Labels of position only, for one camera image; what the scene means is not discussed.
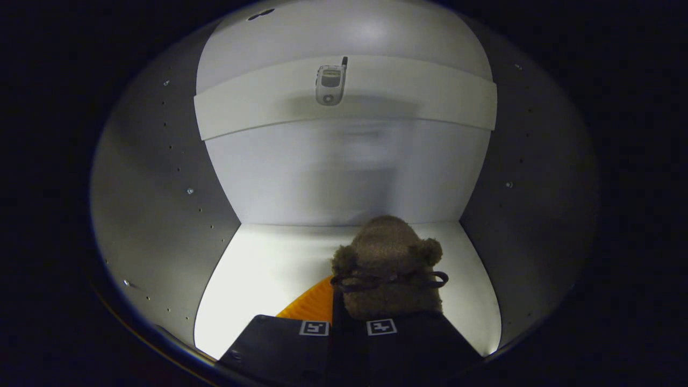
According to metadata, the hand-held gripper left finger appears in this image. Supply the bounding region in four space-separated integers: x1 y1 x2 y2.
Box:
218 275 350 387

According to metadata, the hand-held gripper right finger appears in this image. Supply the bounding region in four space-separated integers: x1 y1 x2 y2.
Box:
349 311 484 385

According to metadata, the brown plush shoe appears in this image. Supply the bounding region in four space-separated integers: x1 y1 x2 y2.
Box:
330 215 449 320

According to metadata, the grey shoe cabinet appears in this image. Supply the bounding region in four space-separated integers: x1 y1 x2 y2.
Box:
89 0 600 371

